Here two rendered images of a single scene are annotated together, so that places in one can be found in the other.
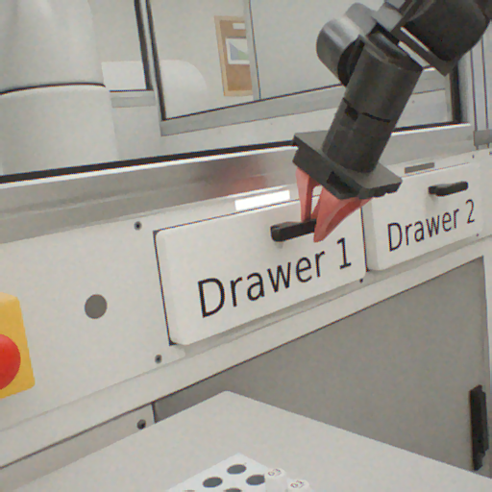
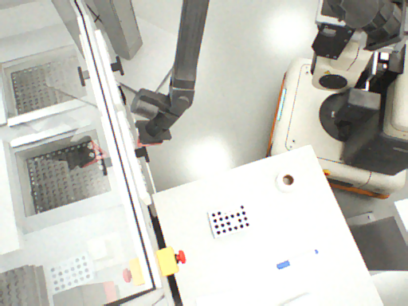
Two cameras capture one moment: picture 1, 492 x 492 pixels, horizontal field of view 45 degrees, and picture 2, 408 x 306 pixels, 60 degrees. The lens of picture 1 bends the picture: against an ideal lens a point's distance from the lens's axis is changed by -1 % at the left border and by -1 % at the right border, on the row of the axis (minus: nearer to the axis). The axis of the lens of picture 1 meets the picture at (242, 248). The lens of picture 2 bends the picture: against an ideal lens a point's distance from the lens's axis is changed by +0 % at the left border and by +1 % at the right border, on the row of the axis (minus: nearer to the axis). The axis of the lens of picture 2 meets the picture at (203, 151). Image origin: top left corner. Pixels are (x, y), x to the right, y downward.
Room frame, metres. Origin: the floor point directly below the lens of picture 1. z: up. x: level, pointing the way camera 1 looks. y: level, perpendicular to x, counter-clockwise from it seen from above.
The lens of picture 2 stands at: (0.31, 0.19, 1.93)
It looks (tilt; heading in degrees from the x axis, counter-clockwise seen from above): 72 degrees down; 293
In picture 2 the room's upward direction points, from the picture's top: straight up
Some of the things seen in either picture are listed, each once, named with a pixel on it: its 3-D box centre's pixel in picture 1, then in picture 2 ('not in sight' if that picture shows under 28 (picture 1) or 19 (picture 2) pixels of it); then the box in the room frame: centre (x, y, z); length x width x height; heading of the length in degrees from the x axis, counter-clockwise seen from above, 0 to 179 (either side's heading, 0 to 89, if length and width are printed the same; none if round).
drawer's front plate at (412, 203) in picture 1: (429, 211); (111, 73); (0.85, -0.27, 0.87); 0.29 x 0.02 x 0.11; 131
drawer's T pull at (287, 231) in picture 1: (290, 229); (141, 152); (0.62, -0.05, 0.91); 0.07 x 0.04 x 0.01; 131
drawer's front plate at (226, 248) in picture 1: (276, 258); (134, 158); (0.64, -0.04, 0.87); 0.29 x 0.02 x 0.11; 131
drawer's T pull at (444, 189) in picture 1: (444, 188); (116, 66); (0.83, -0.29, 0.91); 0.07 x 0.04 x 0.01; 131
